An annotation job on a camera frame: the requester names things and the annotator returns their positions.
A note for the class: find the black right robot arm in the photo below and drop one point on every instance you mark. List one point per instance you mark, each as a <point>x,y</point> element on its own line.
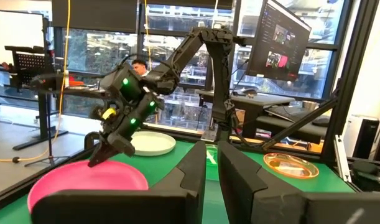
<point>216,62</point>

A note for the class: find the white plastic plate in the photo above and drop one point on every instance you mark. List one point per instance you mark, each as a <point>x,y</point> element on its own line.
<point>152,143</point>

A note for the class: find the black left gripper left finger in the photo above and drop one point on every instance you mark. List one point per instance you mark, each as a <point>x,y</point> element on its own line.
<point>115,208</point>

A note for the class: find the black computer tower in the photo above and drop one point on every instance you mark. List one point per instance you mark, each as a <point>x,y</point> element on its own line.
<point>365,138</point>

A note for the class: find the pink plastic plate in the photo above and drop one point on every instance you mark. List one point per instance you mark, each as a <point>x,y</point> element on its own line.
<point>93,183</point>

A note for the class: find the person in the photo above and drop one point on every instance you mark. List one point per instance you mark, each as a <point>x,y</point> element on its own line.
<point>140,68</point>

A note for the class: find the black perforated panel stand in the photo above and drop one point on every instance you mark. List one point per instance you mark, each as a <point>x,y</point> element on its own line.
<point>31,67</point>

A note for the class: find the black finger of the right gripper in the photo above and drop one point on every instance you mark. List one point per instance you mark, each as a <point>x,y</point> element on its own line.
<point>101,154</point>
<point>122,144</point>

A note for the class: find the transparent orange plastic plate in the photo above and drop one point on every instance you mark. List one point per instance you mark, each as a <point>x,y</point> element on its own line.
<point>290,166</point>

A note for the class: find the whiteboard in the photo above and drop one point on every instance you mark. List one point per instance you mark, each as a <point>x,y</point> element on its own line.
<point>15,37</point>

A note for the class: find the black computer mouse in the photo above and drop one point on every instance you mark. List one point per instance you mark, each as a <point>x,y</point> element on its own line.
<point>321,122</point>

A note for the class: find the black diagonal frame strut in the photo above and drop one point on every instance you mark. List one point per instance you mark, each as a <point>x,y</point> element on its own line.
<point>298,124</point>

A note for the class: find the black frame post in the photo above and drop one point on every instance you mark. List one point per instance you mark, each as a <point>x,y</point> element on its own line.
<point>348,77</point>

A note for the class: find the black desk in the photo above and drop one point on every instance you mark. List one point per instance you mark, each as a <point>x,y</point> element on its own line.
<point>261,102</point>

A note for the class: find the black keyboard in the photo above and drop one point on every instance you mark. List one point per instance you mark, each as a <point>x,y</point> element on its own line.
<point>286,112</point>

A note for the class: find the black computer monitor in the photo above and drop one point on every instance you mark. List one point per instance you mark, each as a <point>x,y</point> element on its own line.
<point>280,40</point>

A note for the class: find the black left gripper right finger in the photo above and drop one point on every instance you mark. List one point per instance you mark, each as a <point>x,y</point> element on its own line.
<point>255,205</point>

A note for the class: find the aluminium rail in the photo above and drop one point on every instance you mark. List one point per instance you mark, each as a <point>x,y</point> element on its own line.
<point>342,158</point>

